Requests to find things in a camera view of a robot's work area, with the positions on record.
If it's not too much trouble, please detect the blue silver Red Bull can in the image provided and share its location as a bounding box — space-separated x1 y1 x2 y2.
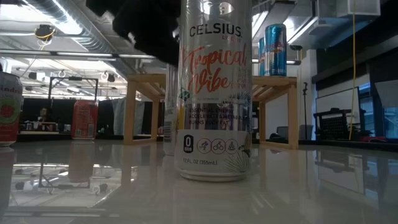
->
264 23 288 77
257 37 267 77

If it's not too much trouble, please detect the white Celsius can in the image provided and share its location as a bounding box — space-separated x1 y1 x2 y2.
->
174 0 253 183
163 63 180 156

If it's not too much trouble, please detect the white and pink can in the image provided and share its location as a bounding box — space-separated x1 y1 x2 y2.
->
0 71 24 147

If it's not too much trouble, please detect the background work table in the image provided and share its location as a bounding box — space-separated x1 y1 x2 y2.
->
18 121 72 136

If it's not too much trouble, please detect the long white light bar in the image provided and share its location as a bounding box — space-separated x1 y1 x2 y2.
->
0 49 156 60

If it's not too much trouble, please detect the grey hanging cloth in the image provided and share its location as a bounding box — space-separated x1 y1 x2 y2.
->
112 98 146 136

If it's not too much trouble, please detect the black tripod stand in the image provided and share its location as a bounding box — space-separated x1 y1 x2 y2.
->
302 81 309 141

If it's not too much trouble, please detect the plain red soda can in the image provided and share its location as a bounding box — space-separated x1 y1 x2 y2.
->
71 100 99 141

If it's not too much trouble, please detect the person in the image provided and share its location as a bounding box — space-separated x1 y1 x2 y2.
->
36 107 52 125

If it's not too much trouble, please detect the black hanging camera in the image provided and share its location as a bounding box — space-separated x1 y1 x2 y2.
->
34 24 57 43

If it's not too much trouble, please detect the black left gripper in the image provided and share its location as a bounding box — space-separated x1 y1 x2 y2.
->
86 0 182 67

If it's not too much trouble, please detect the black background rig frame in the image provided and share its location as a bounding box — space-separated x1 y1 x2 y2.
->
48 76 100 103

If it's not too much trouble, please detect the black mesh cart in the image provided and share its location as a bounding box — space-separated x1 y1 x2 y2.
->
313 108 366 141

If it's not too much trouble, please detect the slatted wooden shelf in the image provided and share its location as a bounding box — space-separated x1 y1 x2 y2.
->
123 73 299 151

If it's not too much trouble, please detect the white board panel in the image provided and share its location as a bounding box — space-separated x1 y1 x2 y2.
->
315 86 361 116

